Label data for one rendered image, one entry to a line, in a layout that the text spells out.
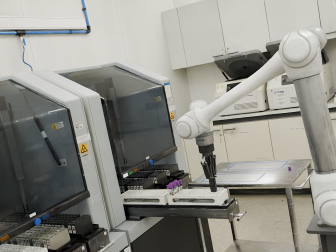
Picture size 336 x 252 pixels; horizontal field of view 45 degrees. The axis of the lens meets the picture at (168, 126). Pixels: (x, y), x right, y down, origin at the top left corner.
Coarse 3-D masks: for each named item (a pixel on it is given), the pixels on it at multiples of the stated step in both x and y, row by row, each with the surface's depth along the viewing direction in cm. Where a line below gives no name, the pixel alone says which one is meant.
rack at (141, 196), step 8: (128, 192) 225; (136, 192) 222; (144, 192) 220; (152, 192) 216; (160, 192) 213; (128, 200) 223; (136, 200) 220; (144, 200) 222; (152, 200) 221; (160, 200) 208
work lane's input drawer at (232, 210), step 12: (132, 204) 218; (144, 204) 214; (228, 204) 191; (156, 216) 209; (168, 216) 205; (180, 216) 202; (192, 216) 198; (204, 216) 194; (216, 216) 191; (228, 216) 188; (240, 216) 189
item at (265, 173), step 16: (272, 160) 251; (288, 160) 244; (304, 160) 237; (224, 176) 236; (240, 176) 230; (256, 176) 224; (272, 176) 218; (288, 176) 213; (288, 192) 203; (288, 208) 205; (240, 240) 272; (320, 240) 243
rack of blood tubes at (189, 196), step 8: (184, 192) 205; (192, 192) 204; (200, 192) 200; (208, 192) 199; (216, 192) 195; (224, 192) 195; (168, 200) 206; (184, 200) 204; (192, 200) 207; (200, 200) 206; (208, 200) 203; (216, 200) 191
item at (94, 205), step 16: (0, 80) 210; (16, 80) 204; (32, 80) 203; (48, 96) 195; (64, 96) 194; (80, 112) 197; (80, 128) 196; (80, 144) 195; (96, 176) 202; (96, 192) 201; (80, 208) 200; (96, 208) 200; (112, 240) 195
